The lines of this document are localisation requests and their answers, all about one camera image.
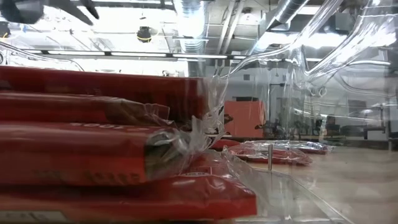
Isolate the black ceiling dome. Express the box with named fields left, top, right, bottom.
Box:
left=136, top=26, right=154, bottom=44

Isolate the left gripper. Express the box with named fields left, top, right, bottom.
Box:
left=0, top=0, right=101, bottom=26

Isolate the clear plastic tray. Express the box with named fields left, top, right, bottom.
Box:
left=0, top=0, right=398, bottom=224

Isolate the silver ceiling duct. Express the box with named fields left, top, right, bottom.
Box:
left=172, top=0, right=215, bottom=55
left=264, top=0, right=312, bottom=31

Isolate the black background table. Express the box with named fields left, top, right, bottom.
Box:
left=341, top=123, right=388, bottom=140

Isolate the orange panel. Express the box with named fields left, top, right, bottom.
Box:
left=223, top=100, right=266, bottom=139

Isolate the ceiling light panel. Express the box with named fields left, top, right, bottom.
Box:
left=297, top=3, right=323, bottom=16

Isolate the ceiling light strip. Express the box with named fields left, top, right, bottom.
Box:
left=24, top=49, right=247, bottom=60

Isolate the black monitor on arm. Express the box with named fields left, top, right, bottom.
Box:
left=347, top=99, right=363, bottom=117

